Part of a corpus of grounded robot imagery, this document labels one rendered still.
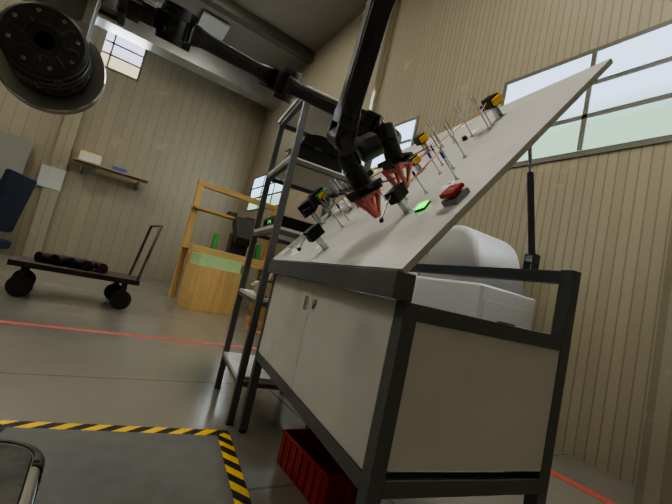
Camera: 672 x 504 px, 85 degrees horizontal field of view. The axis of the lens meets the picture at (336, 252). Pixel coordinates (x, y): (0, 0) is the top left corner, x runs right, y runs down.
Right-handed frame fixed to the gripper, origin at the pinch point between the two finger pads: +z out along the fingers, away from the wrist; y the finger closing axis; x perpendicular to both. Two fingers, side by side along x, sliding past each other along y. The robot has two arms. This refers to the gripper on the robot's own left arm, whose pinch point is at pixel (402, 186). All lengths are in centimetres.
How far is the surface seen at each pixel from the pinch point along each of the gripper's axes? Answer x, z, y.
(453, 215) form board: 11.8, 12.7, -22.6
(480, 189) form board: 2.4, 8.4, -25.9
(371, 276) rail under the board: 29.0, 21.6, -6.5
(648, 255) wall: -224, 82, -1
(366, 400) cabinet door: 40, 50, -4
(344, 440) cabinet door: 44, 60, 4
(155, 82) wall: -238, -509, 873
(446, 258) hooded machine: -157, 50, 109
